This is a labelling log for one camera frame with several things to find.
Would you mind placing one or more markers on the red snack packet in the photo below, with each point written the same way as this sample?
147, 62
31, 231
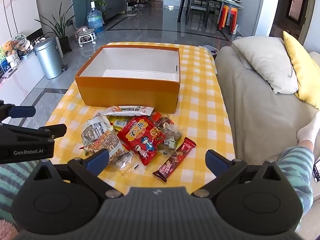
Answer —
140, 137

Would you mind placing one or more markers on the person's leg striped pants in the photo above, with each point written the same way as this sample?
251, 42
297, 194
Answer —
12, 185
297, 170

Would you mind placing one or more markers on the person's left leg striped pants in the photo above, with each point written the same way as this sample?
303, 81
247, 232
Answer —
12, 185

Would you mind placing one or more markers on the small green wrapped candy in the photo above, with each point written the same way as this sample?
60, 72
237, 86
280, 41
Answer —
170, 142

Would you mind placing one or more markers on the red brown chocolate bar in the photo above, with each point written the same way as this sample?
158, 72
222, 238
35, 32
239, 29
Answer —
175, 160

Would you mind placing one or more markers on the beige sofa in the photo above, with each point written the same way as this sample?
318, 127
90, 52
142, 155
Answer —
250, 100

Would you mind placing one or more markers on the orange plastic stool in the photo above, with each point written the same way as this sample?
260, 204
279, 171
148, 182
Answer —
233, 12

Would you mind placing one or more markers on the silver noodle snack packet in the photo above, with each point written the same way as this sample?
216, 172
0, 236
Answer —
100, 135

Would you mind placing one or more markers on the round hand fan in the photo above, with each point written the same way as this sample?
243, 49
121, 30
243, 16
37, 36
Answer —
19, 40

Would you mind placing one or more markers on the blue water bottle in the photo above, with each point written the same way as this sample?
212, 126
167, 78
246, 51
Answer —
95, 20

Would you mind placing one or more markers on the clear packet of white balls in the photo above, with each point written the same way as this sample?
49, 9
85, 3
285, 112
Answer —
123, 160

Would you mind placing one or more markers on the orange stuffed toy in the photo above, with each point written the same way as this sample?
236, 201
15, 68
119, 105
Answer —
8, 46

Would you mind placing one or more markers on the clear bag of brown snacks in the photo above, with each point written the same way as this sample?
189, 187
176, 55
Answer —
168, 127

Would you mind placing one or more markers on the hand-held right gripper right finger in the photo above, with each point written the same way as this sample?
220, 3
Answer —
213, 161

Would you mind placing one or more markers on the silver pedal trash can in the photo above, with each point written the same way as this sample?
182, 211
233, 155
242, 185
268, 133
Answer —
48, 57

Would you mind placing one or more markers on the potted grass plant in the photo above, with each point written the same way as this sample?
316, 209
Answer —
65, 46

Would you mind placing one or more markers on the orange-rimmed white box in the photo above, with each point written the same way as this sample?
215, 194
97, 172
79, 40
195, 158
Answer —
125, 92

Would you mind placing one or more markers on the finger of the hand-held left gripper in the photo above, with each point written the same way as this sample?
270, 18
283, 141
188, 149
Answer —
22, 111
55, 129

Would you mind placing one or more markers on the red plastic stool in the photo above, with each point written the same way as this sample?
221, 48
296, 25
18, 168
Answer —
222, 10

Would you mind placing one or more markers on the pink fluffy cloth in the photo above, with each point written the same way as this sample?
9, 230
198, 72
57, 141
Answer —
6, 230

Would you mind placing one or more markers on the person's right leg striped pants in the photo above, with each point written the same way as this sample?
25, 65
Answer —
297, 170

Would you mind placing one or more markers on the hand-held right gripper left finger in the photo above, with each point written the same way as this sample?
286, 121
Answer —
98, 158

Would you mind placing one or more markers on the white tv console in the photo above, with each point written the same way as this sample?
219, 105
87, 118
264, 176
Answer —
22, 80

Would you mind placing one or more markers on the glass dining table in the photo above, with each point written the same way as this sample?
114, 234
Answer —
235, 5

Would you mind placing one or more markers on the person's white sock foot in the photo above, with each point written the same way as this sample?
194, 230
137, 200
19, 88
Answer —
308, 130

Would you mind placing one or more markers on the white stick snack packet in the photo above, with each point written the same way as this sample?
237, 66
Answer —
130, 110

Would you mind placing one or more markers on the bin with plastic bag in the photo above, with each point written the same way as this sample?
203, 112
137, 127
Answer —
211, 50

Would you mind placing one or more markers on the small yellow snack packet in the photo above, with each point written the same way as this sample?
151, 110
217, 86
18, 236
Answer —
117, 123

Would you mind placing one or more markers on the white rolling stand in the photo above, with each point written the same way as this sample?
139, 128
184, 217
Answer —
86, 40

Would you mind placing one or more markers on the yellow pillow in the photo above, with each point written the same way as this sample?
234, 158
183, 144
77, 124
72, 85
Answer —
305, 75

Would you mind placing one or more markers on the yellow checkered tablecloth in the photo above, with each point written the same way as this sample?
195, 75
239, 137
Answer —
200, 105

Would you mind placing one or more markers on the pink clay pot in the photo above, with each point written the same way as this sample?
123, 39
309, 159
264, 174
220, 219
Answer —
83, 30

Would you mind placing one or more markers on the grey pillow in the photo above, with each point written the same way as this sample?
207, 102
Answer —
267, 60

